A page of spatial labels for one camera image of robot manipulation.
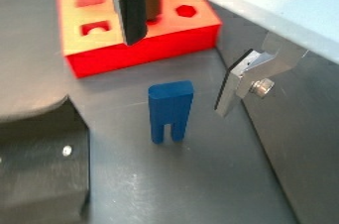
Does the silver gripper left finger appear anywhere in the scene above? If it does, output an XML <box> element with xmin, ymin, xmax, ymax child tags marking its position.
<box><xmin>112</xmin><ymin>0</ymin><xmax>146</xmax><ymax>46</ymax></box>

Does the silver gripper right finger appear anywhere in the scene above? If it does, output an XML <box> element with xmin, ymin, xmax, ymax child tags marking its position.
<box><xmin>214</xmin><ymin>32</ymin><xmax>308</xmax><ymax>117</ymax></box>

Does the black curved regrasp stand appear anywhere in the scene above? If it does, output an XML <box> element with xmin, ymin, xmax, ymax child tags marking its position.
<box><xmin>0</xmin><ymin>97</ymin><xmax>89</xmax><ymax>224</ymax></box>

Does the red peg board fixture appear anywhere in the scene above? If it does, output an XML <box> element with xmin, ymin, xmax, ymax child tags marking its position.
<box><xmin>57</xmin><ymin>0</ymin><xmax>221</xmax><ymax>78</ymax></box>

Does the blue slotted square-circle block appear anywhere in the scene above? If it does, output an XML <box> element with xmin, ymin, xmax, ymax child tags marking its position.
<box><xmin>148</xmin><ymin>80</ymin><xmax>193</xmax><ymax>144</ymax></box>

